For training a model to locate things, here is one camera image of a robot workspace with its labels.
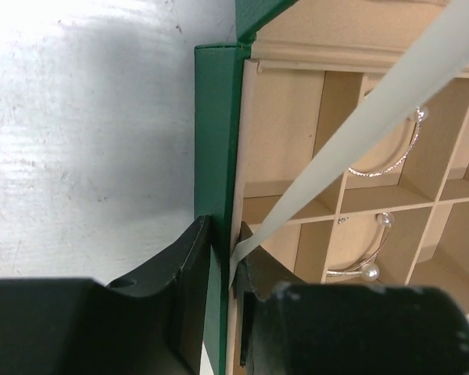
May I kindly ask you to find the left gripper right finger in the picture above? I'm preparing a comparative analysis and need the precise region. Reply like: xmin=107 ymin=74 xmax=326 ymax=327
xmin=235 ymin=230 xmax=469 ymax=374

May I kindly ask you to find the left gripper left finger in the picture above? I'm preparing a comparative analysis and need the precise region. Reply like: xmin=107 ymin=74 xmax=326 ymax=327
xmin=0 ymin=216 xmax=211 ymax=374

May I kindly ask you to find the silver pearl bangle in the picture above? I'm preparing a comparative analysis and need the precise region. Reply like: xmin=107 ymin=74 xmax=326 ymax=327
xmin=327 ymin=212 xmax=395 ymax=281
xmin=348 ymin=105 xmax=429 ymax=178

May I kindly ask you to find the green jewelry box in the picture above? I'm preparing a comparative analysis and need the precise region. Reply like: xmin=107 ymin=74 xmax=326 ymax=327
xmin=195 ymin=1 xmax=469 ymax=374

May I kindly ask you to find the white ribbon lid stay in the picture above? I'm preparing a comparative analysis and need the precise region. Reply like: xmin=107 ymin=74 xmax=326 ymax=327
xmin=229 ymin=1 xmax=469 ymax=280

